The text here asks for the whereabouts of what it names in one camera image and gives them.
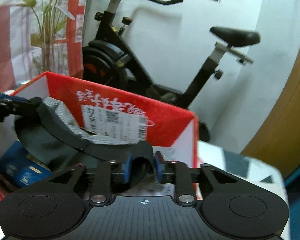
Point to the grey knitted sock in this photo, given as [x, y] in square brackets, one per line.
[68, 119]

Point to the wooden door frame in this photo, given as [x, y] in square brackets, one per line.
[277, 142]

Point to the patterned tablecloth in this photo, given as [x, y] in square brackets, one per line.
[250, 169]

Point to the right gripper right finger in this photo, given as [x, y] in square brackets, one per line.
[176, 173]

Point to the black sock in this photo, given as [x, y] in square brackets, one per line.
[46, 138]

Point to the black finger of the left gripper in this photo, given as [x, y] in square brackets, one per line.
[14, 105]

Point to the white shipping label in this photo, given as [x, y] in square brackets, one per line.
[122, 126]

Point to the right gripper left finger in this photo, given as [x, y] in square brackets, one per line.
[100, 191]

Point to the pink printed backdrop curtain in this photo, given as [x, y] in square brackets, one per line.
[39, 36]

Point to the blue packet in box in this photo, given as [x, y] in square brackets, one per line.
[20, 168]

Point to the red strawberry cardboard box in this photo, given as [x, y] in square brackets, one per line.
[83, 122]

